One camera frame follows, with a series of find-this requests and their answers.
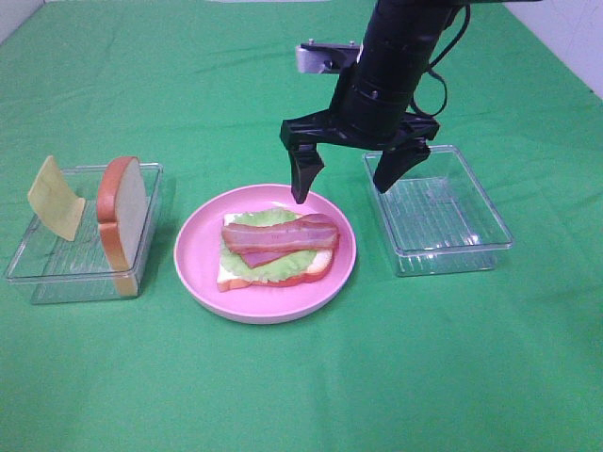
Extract clear plastic tray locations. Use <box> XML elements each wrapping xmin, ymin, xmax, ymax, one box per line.
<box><xmin>363</xmin><ymin>145</ymin><xmax>513</xmax><ymax>277</ymax></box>
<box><xmin>5</xmin><ymin>163</ymin><xmax>163</xmax><ymax>304</ymax></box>

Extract upright bread slice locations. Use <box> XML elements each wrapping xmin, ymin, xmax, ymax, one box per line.
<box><xmin>96</xmin><ymin>156</ymin><xmax>147</xmax><ymax>297</ymax></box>

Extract yellow cheese slice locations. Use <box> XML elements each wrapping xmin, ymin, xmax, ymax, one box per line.
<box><xmin>27</xmin><ymin>155</ymin><xmax>86</xmax><ymax>242</ymax></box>

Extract clear left plastic tray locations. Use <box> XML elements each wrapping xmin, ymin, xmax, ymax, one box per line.
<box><xmin>5</xmin><ymin>163</ymin><xmax>163</xmax><ymax>304</ymax></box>

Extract green tablecloth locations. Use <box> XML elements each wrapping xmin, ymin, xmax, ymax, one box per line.
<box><xmin>1</xmin><ymin>1</ymin><xmax>602</xmax><ymax>451</ymax></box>

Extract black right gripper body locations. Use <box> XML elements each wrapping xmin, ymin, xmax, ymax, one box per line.
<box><xmin>280</xmin><ymin>65</ymin><xmax>440</xmax><ymax>150</ymax></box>

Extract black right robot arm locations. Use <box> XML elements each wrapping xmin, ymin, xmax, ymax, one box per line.
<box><xmin>280</xmin><ymin>1</ymin><xmax>470</xmax><ymax>203</ymax></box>

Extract white bread slice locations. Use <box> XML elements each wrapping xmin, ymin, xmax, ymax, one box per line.
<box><xmin>217</xmin><ymin>207</ymin><xmax>339</xmax><ymax>292</ymax></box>

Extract bacon strip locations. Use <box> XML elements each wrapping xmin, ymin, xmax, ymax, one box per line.
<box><xmin>239</xmin><ymin>251</ymin><xmax>292</xmax><ymax>268</ymax></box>
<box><xmin>221</xmin><ymin>214</ymin><xmax>339</xmax><ymax>253</ymax></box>

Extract green lettuce leaf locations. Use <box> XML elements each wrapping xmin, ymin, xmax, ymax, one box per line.
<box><xmin>217</xmin><ymin>207</ymin><xmax>324</xmax><ymax>291</ymax></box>

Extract clear right plastic tray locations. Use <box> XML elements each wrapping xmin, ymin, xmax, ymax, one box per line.
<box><xmin>363</xmin><ymin>145</ymin><xmax>513</xmax><ymax>277</ymax></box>

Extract pink round plate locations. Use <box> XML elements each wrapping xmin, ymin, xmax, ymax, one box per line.
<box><xmin>173</xmin><ymin>184</ymin><xmax>356</xmax><ymax>324</ymax></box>

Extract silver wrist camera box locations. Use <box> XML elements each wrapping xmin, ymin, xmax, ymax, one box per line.
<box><xmin>295</xmin><ymin>40</ymin><xmax>361</xmax><ymax>73</ymax></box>

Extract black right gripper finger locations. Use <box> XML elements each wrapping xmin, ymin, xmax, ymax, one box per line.
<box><xmin>373</xmin><ymin>139</ymin><xmax>431</xmax><ymax>193</ymax></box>
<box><xmin>288</xmin><ymin>143</ymin><xmax>324</xmax><ymax>204</ymax></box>

